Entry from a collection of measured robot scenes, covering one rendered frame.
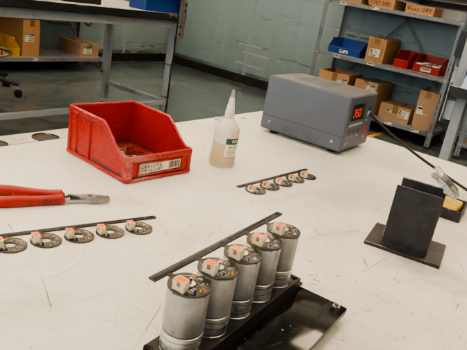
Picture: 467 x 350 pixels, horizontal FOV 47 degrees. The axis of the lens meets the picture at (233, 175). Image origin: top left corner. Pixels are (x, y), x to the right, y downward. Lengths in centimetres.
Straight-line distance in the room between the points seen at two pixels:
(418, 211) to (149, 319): 29
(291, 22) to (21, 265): 534
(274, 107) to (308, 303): 54
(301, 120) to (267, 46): 496
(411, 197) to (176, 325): 31
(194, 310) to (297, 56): 537
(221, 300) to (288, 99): 60
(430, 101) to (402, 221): 410
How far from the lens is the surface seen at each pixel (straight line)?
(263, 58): 585
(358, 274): 50
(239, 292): 35
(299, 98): 88
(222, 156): 69
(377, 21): 529
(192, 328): 31
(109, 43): 408
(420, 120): 468
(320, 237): 55
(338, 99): 85
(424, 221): 56
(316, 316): 40
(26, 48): 496
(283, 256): 39
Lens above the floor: 97
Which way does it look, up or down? 19 degrees down
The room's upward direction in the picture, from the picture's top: 10 degrees clockwise
